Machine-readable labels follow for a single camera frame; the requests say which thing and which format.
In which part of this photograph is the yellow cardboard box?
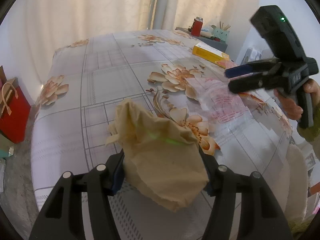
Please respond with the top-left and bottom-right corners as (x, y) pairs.
(192, 42), (230, 68)

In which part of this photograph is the clear printed plastic bag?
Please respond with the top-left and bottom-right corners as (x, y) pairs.
(187, 77), (252, 125)

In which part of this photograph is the right hand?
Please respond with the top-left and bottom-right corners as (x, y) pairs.
(273, 78), (320, 122)

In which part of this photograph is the dark grey side cabinet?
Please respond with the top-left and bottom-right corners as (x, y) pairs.
(175, 27), (228, 53)

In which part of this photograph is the teal utensil holder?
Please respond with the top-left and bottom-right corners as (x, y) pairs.
(210, 21), (231, 42)

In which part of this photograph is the cream curtain right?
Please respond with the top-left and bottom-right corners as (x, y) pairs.
(159, 0), (259, 29)

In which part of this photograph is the cream curtain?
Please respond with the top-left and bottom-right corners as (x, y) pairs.
(6, 0), (151, 83)
(159, 0), (259, 29)

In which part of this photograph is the teal small box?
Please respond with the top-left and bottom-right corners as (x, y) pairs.
(0, 134), (15, 158)

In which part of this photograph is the floral plaid tablecloth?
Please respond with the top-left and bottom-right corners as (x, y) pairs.
(31, 30), (291, 239)

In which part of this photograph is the red gift bag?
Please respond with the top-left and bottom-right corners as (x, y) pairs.
(1, 78), (31, 144)

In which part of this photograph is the cream curtain left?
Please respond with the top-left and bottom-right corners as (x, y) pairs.
(6, 0), (151, 83)

